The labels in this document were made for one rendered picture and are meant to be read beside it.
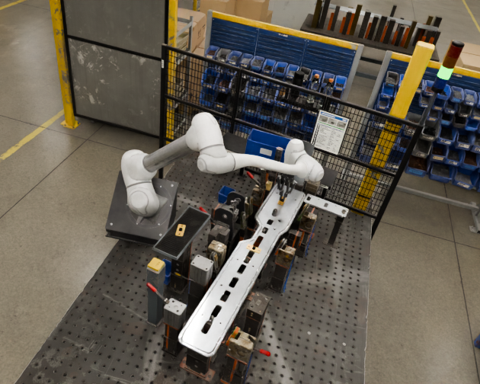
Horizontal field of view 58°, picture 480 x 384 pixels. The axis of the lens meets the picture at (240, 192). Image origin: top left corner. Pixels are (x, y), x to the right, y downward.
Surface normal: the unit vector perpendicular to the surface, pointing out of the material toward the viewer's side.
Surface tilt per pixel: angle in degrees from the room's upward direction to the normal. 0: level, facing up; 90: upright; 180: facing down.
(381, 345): 0
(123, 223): 45
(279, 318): 0
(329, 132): 90
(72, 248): 0
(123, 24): 92
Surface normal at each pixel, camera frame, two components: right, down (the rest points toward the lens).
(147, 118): -0.27, 0.55
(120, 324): 0.14, -0.77
